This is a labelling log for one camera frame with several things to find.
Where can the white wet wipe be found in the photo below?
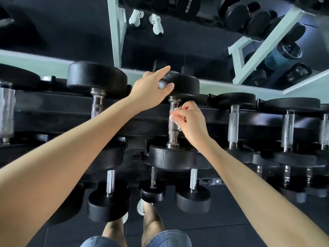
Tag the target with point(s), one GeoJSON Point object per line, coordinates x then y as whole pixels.
{"type": "Point", "coordinates": [178, 127]}

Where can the person's left hand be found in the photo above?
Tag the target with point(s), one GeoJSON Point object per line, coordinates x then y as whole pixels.
{"type": "Point", "coordinates": [146, 92]}

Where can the black dumbbell rack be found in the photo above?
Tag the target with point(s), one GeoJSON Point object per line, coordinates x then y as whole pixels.
{"type": "Point", "coordinates": [51, 105]}

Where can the person's right hand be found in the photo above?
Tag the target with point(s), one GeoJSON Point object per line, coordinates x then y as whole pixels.
{"type": "Point", "coordinates": [195, 126]}

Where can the person's right forearm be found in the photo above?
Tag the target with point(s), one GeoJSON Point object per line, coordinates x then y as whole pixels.
{"type": "Point", "coordinates": [257, 190]}

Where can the person's right white sneaker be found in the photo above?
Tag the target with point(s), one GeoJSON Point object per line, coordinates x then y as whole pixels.
{"type": "Point", "coordinates": [140, 207]}

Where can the person's left white sneaker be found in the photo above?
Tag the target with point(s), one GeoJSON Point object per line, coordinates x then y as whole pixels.
{"type": "Point", "coordinates": [125, 218]}

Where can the person's white sneaker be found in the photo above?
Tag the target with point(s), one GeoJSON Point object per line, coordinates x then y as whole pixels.
{"type": "Point", "coordinates": [125, 218]}
{"type": "Point", "coordinates": [140, 207]}

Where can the person's right leg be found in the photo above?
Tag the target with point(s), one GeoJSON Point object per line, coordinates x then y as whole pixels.
{"type": "Point", "coordinates": [153, 223]}

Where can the person's left forearm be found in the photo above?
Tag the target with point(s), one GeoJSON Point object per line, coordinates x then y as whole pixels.
{"type": "Point", "coordinates": [51, 162]}

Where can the medium black dumbbell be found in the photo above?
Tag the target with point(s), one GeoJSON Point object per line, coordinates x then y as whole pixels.
{"type": "Point", "coordinates": [293, 195]}
{"type": "Point", "coordinates": [264, 160]}

